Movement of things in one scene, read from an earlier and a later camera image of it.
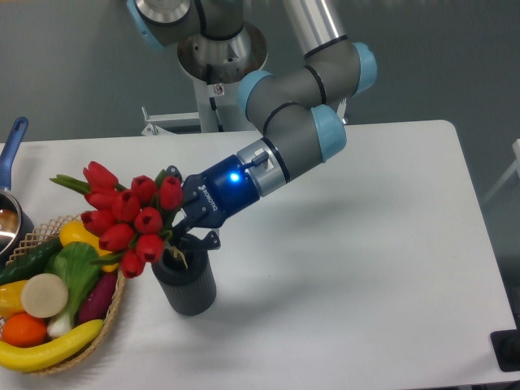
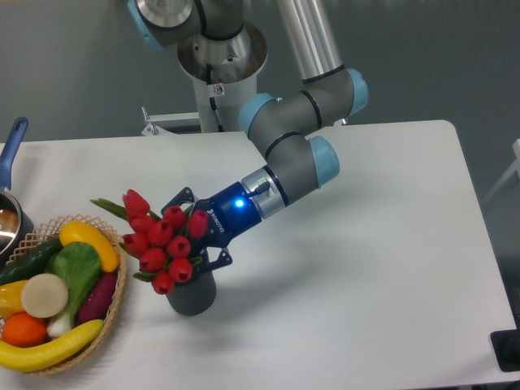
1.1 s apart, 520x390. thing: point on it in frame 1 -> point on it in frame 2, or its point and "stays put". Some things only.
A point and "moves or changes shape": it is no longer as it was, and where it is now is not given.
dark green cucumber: (32, 262) stays put
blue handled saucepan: (15, 220) stays put
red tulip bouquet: (133, 226) moves or changes shape
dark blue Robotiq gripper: (218, 195) -> (229, 212)
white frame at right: (515, 167) stays put
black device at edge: (506, 346) stays put
